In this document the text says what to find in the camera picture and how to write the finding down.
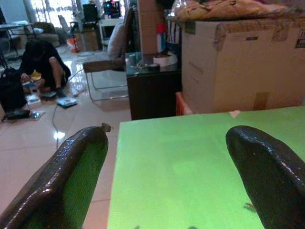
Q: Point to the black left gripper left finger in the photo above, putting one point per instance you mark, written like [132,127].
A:
[47,190]

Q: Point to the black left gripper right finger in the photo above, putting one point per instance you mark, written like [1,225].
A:
[269,171]

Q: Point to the flat black floor item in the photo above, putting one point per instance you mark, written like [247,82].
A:
[16,114]

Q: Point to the flat grey floor device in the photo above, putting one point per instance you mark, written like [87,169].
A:
[66,102]

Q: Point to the large white cardboard box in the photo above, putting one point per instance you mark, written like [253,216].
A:
[238,71]

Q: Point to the black bag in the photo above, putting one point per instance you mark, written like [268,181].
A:
[10,90]

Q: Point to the crouching person in black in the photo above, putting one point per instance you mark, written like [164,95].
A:
[35,59]

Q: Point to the dark glass-top cabinet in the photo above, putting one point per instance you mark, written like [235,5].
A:
[152,93]

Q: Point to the orange and white object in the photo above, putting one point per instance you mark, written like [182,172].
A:
[74,46]

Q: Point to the white tape roll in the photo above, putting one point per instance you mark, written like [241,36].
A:
[164,60]

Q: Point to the brown armchair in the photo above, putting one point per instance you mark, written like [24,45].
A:
[47,35]

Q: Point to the beige quilted blanket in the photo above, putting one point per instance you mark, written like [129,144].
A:
[226,9]

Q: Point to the glass table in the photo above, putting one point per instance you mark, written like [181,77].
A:
[14,25]

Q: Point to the white desk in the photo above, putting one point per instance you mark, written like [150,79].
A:
[112,22]

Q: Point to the tall brown cardboard box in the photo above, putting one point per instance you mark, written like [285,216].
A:
[150,26]

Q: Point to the metal frame chair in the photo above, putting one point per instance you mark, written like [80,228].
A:
[102,64]

